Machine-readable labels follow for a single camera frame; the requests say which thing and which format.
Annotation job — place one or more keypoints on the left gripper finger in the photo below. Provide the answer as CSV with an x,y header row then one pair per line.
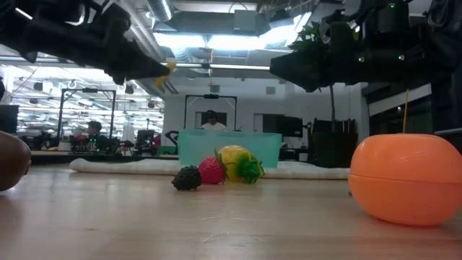
x,y
137,63

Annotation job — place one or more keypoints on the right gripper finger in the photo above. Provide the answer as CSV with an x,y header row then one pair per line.
x,y
299,70

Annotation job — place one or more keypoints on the small yellow toy banana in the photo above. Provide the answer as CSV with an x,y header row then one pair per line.
x,y
160,81

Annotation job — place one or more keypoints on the yellow toy bell pepper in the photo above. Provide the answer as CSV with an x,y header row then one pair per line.
x,y
234,159

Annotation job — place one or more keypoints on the red toy strawberry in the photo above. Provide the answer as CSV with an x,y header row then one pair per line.
x,y
212,170

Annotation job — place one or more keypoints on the brown toy kiwi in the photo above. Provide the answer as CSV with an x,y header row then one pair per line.
x,y
11,160

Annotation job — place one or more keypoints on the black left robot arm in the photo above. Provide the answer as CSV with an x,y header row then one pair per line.
x,y
36,29

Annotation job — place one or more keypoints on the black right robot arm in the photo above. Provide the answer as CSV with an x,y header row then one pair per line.
x,y
397,43

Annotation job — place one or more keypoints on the green leafy potted tree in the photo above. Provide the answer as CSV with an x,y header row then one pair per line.
x,y
307,36

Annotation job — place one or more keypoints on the black computer monitor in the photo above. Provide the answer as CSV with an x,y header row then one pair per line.
x,y
288,126
8,118

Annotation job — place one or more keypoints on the long ceiling light bar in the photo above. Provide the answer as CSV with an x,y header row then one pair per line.
x,y
234,66

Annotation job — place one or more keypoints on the black office chair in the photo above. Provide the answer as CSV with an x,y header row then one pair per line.
x,y
145,139

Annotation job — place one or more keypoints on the person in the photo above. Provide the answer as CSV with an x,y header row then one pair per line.
x,y
94,131
213,124

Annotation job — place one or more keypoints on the black plant pot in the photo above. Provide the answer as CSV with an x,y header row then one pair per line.
x,y
334,148

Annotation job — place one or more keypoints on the teal translucent plastic container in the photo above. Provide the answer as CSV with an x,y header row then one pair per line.
x,y
202,144

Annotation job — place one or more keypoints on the white plaid cloth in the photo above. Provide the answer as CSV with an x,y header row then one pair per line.
x,y
126,167

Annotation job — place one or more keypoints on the dark toy blackberry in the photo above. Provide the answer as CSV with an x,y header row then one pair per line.
x,y
187,178

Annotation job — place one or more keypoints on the orange toy fruit with stem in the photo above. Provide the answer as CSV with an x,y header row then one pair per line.
x,y
406,180

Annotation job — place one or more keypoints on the black metal frame stand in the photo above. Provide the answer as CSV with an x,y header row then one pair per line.
x,y
211,96
86,90

